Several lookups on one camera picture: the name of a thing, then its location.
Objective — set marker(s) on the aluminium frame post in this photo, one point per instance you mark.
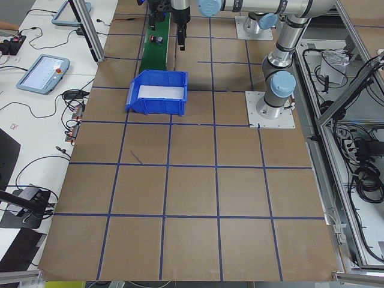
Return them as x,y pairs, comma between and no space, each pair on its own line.
83,17

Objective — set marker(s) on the blue left storage bin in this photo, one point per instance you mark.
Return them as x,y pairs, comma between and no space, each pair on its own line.
158,105

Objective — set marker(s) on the white foam pad left bin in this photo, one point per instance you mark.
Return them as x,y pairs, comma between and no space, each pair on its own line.
167,92

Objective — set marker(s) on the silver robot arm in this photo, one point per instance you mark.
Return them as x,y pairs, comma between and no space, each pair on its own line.
298,14
211,8

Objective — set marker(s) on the near blue teach pendant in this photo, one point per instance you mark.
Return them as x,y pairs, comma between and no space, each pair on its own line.
44,74

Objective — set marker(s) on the green conveyor belt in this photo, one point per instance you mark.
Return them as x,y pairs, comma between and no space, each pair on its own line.
154,55

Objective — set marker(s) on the far blue teach pendant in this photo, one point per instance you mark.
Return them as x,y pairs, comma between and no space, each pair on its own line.
65,16

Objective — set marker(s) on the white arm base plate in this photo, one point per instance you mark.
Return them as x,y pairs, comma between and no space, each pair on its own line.
260,115
249,29

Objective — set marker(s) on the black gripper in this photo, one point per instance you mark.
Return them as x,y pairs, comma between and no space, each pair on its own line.
153,9
180,18

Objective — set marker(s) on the blue teach pendant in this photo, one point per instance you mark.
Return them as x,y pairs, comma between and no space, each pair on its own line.
44,74
65,16

